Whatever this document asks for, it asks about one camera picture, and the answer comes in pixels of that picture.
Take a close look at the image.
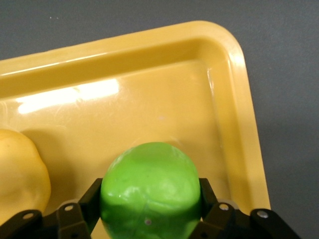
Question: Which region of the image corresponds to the green apple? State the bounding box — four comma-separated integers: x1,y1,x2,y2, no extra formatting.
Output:
100,141,202,239

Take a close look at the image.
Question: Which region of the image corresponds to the yellow plastic tray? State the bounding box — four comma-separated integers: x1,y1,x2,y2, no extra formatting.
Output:
0,20,272,239

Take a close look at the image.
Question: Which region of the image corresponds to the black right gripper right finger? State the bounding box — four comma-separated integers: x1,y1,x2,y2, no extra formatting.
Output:
193,177,304,239

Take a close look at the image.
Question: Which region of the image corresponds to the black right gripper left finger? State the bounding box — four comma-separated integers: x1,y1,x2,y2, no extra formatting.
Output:
0,177,103,239

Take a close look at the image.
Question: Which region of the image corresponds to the dark grey table mat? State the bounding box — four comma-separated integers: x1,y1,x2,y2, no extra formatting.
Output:
0,0,319,239

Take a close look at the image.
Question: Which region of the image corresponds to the yellow potato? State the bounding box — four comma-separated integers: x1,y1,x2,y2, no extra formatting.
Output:
0,128,52,213

